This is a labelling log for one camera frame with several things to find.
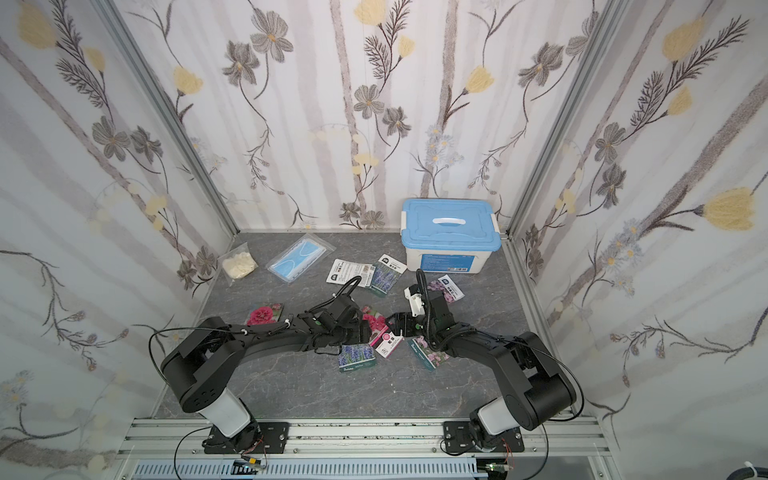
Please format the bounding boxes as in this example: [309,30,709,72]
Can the lavender seed packet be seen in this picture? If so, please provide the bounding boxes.
[368,254,407,297]
[338,344,377,372]

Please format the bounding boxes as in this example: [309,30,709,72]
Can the hollyhock seed packet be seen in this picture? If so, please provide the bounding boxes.
[246,303,284,326]
[362,306,404,358]

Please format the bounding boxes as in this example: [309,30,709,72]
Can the pink cosmos seed packet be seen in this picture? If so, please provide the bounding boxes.
[428,275,465,304]
[408,336,450,371]

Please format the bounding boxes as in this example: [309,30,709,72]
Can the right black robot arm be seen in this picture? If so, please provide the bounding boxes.
[386,292,578,455]

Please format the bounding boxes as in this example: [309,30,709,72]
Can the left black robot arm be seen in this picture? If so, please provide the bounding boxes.
[157,295,372,455]

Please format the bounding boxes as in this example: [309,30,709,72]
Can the white back-side seed packet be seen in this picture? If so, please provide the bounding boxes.
[326,259,375,288]

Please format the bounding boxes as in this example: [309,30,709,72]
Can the bagged blue face masks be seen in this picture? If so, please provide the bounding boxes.
[268,233,335,283]

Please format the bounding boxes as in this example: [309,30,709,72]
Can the blue lidded storage box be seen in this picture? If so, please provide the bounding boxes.
[400,198,501,274]

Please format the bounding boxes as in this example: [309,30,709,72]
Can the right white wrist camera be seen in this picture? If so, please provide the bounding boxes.
[404,284,425,317]

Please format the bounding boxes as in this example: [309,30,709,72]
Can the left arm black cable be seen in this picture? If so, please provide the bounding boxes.
[147,274,364,385]

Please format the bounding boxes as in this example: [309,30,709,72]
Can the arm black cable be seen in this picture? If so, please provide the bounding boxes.
[415,268,586,480]
[147,274,364,385]

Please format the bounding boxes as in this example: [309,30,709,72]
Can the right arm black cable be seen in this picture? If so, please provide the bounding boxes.
[415,268,586,480]

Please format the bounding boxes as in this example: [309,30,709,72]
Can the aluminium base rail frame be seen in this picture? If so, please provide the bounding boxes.
[114,417,621,479]

